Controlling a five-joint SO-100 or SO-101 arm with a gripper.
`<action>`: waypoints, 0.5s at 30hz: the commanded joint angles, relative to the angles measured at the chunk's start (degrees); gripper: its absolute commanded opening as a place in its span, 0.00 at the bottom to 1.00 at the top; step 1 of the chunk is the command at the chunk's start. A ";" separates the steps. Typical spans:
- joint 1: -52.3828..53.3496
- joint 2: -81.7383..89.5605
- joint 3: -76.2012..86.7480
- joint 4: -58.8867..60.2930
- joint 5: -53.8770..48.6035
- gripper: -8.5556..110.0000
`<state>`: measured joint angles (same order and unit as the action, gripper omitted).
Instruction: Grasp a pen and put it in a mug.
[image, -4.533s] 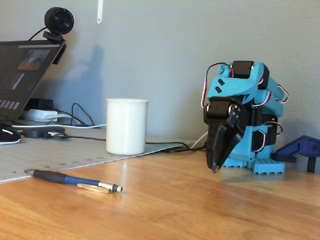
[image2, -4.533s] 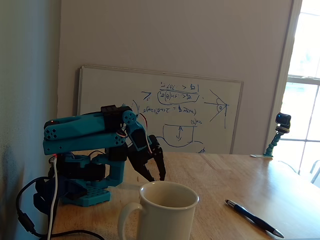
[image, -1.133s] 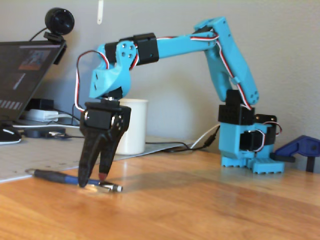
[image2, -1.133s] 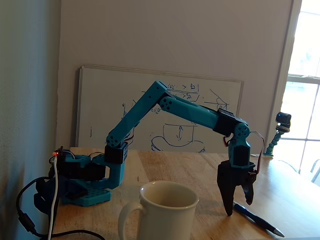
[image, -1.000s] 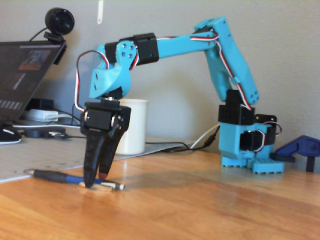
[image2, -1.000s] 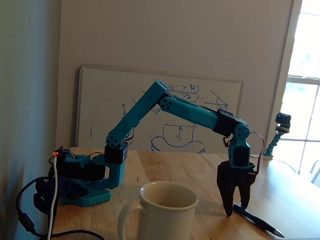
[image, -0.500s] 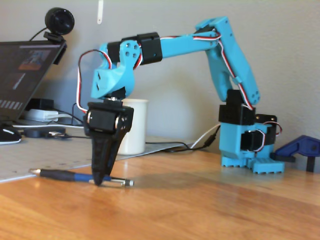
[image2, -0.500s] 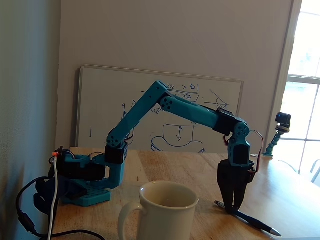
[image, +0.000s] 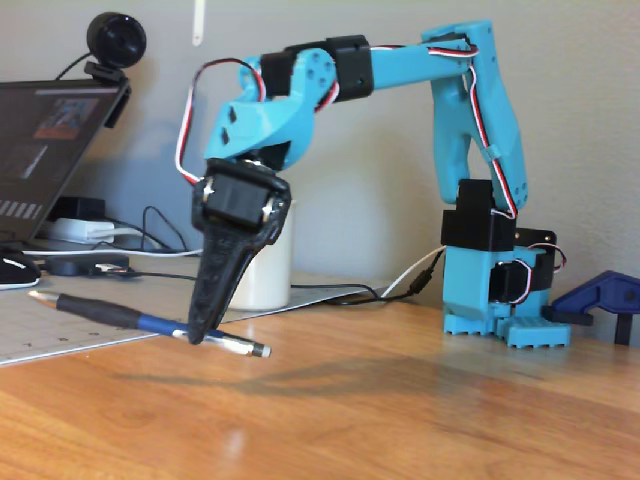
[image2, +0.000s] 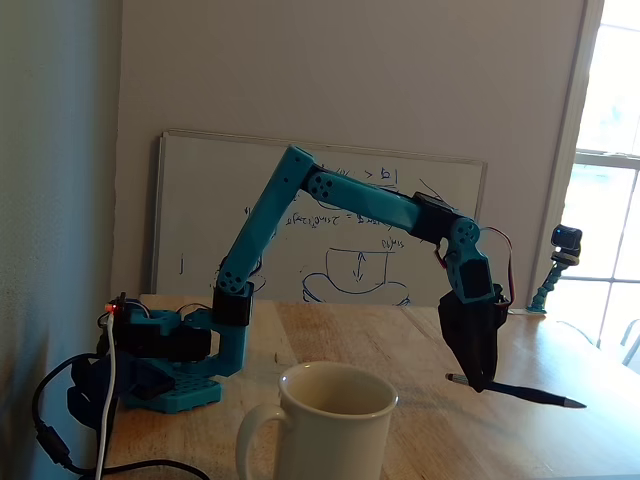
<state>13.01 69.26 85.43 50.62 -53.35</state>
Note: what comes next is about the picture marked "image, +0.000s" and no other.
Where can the dark blue clamp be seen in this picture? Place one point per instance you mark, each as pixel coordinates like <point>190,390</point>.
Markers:
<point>600,295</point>

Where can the black USB hub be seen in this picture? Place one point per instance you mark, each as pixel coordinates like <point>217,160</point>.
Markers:
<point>75,263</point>

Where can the black round webcam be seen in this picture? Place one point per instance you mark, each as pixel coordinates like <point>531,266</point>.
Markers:
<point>117,40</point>

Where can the black power adapter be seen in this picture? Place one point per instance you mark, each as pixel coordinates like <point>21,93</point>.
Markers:
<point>82,206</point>

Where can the teal robot arm with base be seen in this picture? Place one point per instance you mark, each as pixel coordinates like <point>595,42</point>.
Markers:
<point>400,70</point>

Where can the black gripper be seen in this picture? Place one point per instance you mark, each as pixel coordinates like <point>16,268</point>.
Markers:
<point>239,201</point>

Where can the blue and black pen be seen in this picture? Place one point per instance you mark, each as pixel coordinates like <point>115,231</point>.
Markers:
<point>95,310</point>

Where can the laptop screen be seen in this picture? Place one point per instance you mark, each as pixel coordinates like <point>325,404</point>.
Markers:
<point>30,150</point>

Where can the white ceramic mug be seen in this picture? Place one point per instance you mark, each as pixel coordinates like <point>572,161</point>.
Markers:
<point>270,270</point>

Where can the white power adapter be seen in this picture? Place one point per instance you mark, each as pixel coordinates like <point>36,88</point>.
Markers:
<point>75,230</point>

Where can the grey gridded cutting mat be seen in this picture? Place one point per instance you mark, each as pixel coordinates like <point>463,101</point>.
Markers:
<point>50,335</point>

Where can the black computer mouse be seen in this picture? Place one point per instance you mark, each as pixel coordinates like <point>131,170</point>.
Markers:
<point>15,270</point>

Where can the white hanging blind wand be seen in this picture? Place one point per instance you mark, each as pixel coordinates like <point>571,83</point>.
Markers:
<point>199,25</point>

